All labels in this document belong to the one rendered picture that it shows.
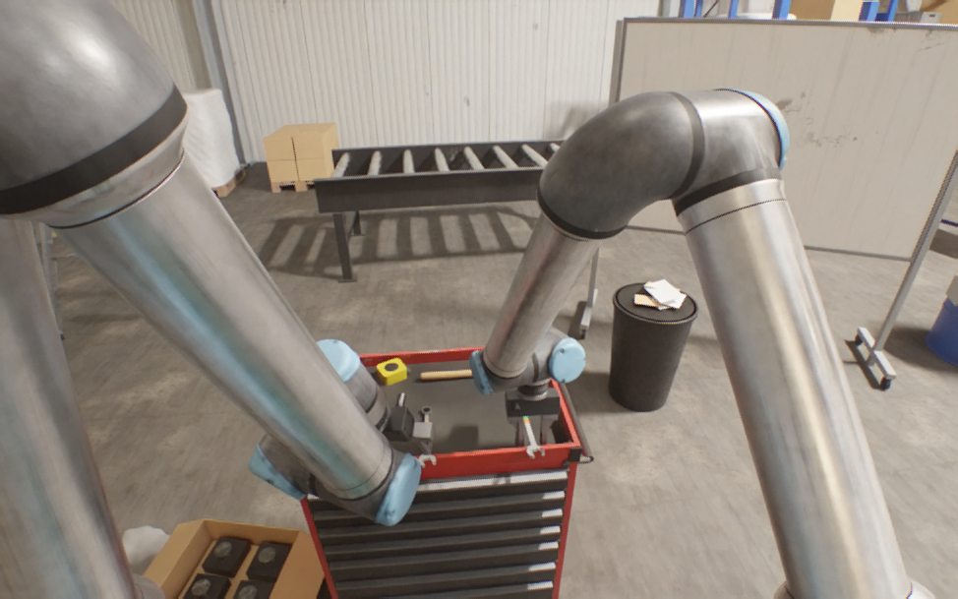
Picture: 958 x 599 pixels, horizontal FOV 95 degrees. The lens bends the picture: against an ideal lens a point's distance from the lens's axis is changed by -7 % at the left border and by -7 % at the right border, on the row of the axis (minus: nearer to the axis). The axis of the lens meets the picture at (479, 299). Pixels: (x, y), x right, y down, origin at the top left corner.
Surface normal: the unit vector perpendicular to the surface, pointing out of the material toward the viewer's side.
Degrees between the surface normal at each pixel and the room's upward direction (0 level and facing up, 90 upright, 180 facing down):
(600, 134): 50
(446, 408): 0
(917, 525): 0
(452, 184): 90
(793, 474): 75
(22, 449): 89
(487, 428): 0
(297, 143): 90
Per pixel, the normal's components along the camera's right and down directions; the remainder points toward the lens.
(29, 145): 0.48, 0.48
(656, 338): -0.19, 0.54
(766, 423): -0.84, 0.12
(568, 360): 0.42, 0.25
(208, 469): -0.01, -0.87
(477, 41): 0.10, 0.48
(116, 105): 0.86, 0.11
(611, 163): -0.37, 0.24
